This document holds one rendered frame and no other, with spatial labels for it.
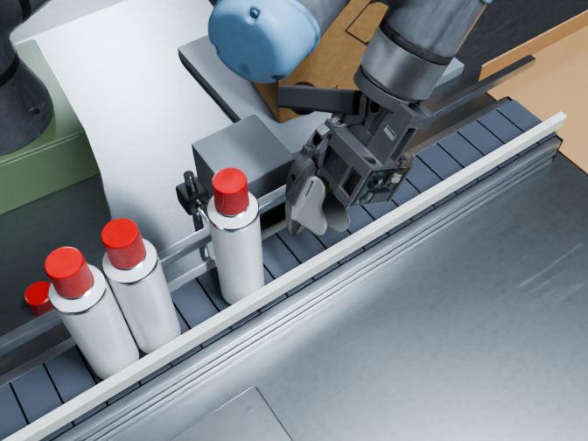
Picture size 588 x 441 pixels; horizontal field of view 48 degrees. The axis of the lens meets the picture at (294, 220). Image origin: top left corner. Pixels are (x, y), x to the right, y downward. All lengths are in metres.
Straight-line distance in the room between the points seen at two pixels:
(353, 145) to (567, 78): 0.59
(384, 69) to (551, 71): 0.59
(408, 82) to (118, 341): 0.37
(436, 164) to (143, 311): 0.45
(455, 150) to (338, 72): 0.20
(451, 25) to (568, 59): 0.62
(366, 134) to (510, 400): 0.35
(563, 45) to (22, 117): 0.86
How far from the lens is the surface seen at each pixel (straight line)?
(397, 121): 0.62
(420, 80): 0.61
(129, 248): 0.59
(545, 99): 1.11
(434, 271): 0.87
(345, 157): 0.64
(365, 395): 0.78
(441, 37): 0.60
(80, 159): 0.95
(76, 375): 0.77
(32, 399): 0.77
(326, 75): 0.96
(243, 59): 0.51
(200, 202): 0.75
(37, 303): 0.84
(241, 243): 0.65
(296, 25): 0.49
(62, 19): 1.27
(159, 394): 0.76
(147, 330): 0.70
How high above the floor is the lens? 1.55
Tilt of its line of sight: 54 degrees down
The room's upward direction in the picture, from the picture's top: straight up
